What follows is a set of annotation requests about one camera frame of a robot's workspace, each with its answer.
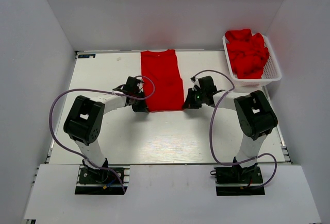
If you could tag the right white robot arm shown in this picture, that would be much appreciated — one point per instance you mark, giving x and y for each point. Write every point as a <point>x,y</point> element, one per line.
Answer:
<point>255,116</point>

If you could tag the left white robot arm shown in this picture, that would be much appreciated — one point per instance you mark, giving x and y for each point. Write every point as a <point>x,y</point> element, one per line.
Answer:
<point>84,121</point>

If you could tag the blue label sticker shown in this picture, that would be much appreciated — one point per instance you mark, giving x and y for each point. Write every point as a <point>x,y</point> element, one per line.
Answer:
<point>86,56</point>

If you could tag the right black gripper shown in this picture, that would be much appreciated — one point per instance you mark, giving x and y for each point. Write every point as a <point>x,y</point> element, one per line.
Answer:
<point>190,103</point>

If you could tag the white plastic basket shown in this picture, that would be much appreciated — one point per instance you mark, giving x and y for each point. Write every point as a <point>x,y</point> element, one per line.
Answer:
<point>271,70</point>

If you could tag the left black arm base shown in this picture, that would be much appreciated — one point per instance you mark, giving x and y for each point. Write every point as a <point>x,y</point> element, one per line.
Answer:
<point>90,182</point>

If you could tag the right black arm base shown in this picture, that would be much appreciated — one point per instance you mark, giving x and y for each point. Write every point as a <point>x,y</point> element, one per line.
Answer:
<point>230,181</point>

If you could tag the pile of red shirts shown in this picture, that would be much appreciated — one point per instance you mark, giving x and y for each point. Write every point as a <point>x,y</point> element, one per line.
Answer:
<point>247,53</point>

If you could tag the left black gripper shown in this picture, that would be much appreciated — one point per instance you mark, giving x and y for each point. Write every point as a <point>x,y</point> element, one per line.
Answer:
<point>142,108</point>

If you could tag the red t shirt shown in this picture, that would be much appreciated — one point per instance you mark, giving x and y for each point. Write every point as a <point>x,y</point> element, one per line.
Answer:
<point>162,80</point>

